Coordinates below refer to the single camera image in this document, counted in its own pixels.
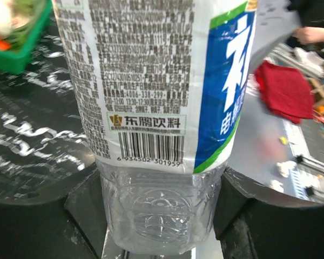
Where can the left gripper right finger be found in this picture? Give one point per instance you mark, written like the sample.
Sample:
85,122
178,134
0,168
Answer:
252,220

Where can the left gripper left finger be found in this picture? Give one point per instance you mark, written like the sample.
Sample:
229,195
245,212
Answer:
63,220

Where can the clear blue-cap water bottle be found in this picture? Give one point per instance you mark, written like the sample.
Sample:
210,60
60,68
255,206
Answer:
159,87

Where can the red cloth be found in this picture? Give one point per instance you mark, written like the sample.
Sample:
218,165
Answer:
285,92

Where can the green plastic basket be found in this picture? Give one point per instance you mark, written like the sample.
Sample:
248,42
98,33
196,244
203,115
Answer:
24,40

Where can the person's hand in background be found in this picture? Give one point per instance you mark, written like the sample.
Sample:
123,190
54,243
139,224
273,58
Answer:
309,35

